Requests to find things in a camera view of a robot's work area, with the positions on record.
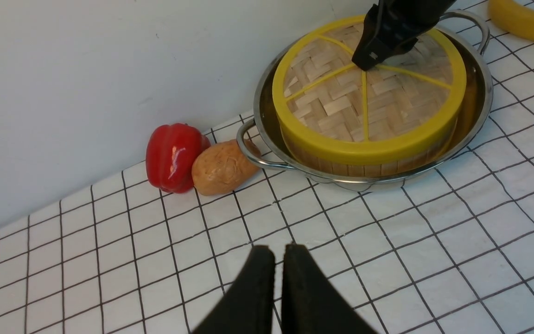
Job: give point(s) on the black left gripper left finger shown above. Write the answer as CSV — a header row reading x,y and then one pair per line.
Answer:
x,y
247,306

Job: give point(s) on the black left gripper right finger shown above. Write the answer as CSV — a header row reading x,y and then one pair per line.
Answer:
x,y
310,304

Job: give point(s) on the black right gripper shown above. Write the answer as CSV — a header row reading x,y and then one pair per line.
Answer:
x,y
391,28

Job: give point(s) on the woven bamboo steamer lid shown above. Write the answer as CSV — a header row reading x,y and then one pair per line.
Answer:
x,y
330,109

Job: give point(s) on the stainless steel two-handled pot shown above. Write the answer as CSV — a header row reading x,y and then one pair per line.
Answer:
x,y
476,106

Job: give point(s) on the yellow banana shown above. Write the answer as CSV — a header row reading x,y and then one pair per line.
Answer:
x,y
512,17

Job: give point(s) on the brown potato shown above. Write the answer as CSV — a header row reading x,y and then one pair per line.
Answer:
x,y
221,169

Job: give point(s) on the red bell pepper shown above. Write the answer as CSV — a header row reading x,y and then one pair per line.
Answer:
x,y
170,154

